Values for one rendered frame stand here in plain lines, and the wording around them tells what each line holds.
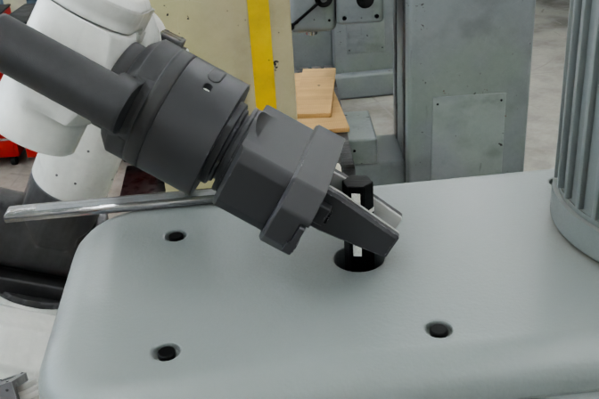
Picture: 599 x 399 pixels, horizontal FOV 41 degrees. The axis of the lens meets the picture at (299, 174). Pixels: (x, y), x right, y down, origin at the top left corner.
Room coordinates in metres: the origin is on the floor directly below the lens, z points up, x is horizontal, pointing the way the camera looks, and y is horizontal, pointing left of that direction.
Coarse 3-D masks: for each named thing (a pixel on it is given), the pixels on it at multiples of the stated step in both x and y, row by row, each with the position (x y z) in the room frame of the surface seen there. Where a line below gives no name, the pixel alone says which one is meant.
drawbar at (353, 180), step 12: (348, 180) 0.49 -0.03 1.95; (360, 180) 0.49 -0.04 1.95; (348, 192) 0.48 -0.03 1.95; (360, 192) 0.48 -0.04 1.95; (372, 192) 0.49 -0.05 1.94; (360, 204) 0.48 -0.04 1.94; (372, 204) 0.49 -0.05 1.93; (348, 252) 0.49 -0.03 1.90; (348, 264) 0.49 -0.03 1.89; (360, 264) 0.48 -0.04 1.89; (372, 264) 0.49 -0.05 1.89
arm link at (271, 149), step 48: (192, 96) 0.49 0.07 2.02; (240, 96) 0.50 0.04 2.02; (144, 144) 0.48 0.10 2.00; (192, 144) 0.47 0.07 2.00; (240, 144) 0.48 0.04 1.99; (288, 144) 0.50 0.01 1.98; (336, 144) 0.52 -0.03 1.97; (192, 192) 0.50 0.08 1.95; (240, 192) 0.46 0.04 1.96; (288, 192) 0.45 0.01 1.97; (288, 240) 0.44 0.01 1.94
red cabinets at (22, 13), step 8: (0, 8) 5.33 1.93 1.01; (8, 8) 5.40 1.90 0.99; (24, 8) 5.28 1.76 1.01; (32, 8) 5.27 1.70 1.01; (16, 16) 5.07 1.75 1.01; (24, 16) 5.06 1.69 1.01; (0, 72) 4.96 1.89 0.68; (0, 80) 4.95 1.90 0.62; (0, 136) 4.95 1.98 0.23; (0, 144) 4.94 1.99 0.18; (8, 144) 4.94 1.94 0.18; (16, 144) 4.95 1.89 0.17; (0, 152) 4.95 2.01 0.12; (8, 152) 4.95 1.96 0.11; (16, 152) 4.95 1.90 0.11; (32, 152) 4.92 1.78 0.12; (16, 160) 5.00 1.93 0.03
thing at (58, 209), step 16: (160, 192) 0.60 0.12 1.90; (176, 192) 0.60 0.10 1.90; (208, 192) 0.60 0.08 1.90; (16, 208) 0.59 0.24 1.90; (32, 208) 0.59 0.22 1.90; (48, 208) 0.59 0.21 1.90; (64, 208) 0.58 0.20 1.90; (80, 208) 0.58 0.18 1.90; (96, 208) 0.58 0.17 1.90; (112, 208) 0.58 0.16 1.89; (128, 208) 0.58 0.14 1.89; (144, 208) 0.58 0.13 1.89
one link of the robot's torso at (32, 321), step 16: (0, 304) 0.77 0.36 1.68; (16, 304) 0.78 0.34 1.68; (32, 304) 0.78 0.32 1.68; (48, 304) 0.78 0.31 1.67; (0, 320) 0.74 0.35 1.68; (16, 320) 0.75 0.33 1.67; (32, 320) 0.76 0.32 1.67; (48, 320) 0.76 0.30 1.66; (0, 336) 0.73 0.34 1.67; (16, 336) 0.73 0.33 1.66; (32, 336) 0.74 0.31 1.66; (48, 336) 0.74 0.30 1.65; (0, 352) 0.72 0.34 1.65; (16, 352) 0.72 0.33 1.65; (32, 352) 0.73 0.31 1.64; (0, 368) 0.71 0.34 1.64; (16, 368) 0.71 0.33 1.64; (32, 368) 0.72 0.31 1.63
